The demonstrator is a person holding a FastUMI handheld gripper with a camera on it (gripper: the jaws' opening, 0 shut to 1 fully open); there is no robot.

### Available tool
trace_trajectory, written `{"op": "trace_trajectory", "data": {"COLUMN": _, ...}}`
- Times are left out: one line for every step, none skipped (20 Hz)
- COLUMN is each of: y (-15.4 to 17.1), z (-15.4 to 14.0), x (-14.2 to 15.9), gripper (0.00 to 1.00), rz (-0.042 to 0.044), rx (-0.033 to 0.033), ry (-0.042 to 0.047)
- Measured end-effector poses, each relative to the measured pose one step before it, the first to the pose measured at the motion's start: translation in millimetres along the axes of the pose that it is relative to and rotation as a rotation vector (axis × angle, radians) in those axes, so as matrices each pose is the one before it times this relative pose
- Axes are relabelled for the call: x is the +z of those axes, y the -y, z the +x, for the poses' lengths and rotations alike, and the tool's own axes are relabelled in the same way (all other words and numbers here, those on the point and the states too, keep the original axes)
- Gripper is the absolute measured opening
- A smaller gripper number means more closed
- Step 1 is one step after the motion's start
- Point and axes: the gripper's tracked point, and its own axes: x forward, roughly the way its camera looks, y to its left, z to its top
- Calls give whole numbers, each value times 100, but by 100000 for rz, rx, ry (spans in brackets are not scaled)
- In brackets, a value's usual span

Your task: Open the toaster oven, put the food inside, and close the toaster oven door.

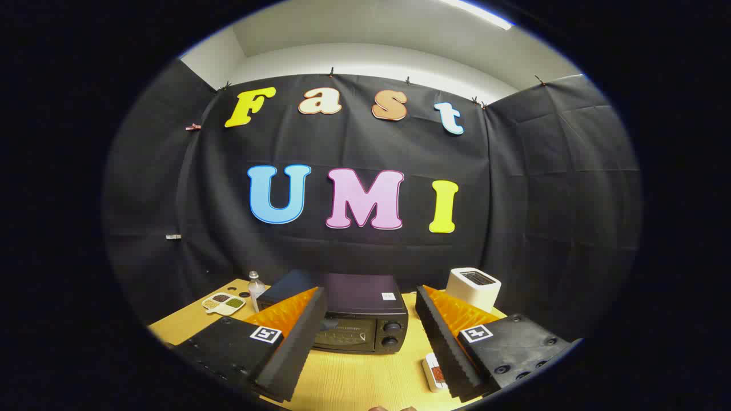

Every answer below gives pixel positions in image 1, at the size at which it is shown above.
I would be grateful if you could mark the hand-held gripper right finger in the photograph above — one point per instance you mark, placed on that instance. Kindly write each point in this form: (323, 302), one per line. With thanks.
(445, 348)

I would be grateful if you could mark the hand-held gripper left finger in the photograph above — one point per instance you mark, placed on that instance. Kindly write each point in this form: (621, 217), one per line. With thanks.
(297, 342)

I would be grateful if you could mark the red-brown meat piece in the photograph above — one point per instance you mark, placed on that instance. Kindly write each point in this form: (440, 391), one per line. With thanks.
(437, 374)

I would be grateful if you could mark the black toaster oven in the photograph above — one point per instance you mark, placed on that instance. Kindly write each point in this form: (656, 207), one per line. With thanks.
(354, 291)

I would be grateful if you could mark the white toaster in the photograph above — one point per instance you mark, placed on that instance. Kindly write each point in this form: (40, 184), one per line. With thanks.
(471, 294)

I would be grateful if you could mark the white oblong plate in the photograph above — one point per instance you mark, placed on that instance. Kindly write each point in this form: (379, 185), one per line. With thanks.
(428, 371)

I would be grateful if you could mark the clear plastic bottle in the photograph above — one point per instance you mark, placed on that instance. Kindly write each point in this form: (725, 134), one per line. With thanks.
(256, 288)

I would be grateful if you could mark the white divided dish with grains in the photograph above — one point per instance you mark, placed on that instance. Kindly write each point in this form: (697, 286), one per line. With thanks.
(228, 302)

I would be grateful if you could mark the black backdrop cloth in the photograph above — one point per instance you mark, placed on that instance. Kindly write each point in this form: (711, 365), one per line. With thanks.
(342, 148)

